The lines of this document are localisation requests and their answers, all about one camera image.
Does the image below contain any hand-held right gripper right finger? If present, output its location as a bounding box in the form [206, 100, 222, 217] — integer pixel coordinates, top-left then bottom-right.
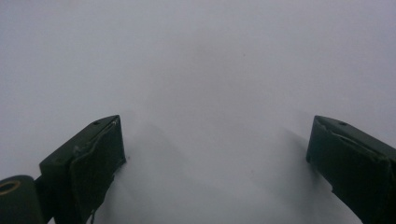
[305, 115, 396, 224]

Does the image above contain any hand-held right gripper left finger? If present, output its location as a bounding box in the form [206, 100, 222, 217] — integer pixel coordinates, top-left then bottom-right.
[38, 114, 127, 224]

